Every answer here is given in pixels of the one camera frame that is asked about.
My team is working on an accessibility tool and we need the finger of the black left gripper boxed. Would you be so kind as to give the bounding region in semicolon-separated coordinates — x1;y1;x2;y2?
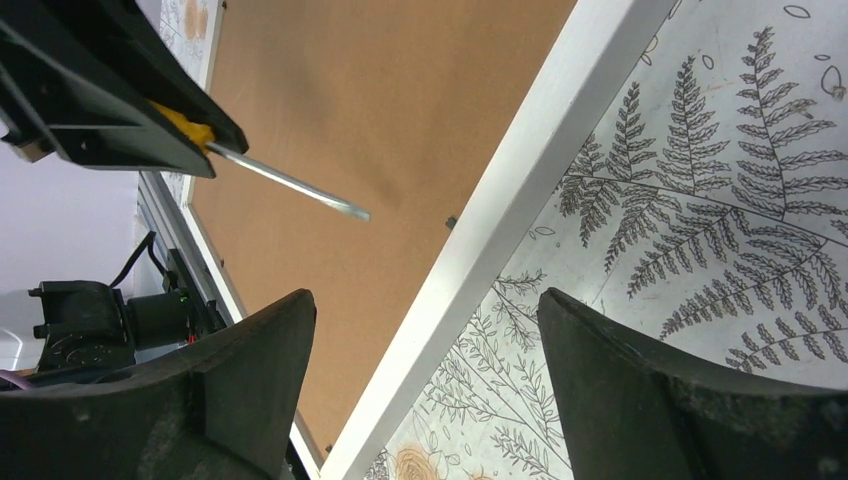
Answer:
1;19;215;178
43;0;249;154

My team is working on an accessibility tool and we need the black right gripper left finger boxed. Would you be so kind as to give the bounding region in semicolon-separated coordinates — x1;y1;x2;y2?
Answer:
1;289;316;479

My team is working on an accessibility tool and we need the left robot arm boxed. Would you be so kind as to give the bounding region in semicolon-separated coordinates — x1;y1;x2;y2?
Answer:
1;1;248;377

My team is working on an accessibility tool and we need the yellow handled screwdriver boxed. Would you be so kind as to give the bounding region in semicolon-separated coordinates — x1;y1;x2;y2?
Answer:
150;100;371;221

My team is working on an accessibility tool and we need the white picture frame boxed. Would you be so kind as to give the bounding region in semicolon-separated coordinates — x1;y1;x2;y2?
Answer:
135;0;677;480

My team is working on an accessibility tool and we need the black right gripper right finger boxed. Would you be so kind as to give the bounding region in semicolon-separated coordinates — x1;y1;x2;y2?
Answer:
538;288;847;479

